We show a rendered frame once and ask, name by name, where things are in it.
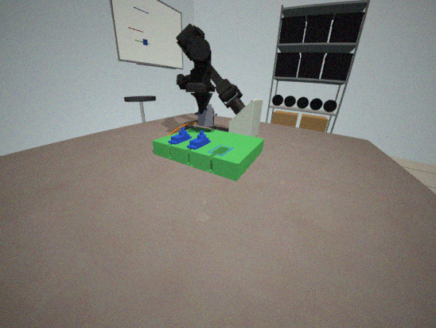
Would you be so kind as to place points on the green flat panel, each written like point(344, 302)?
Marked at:
point(218, 152)

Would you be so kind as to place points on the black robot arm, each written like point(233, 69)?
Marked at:
point(198, 50)

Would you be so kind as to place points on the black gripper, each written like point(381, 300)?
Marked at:
point(202, 87)

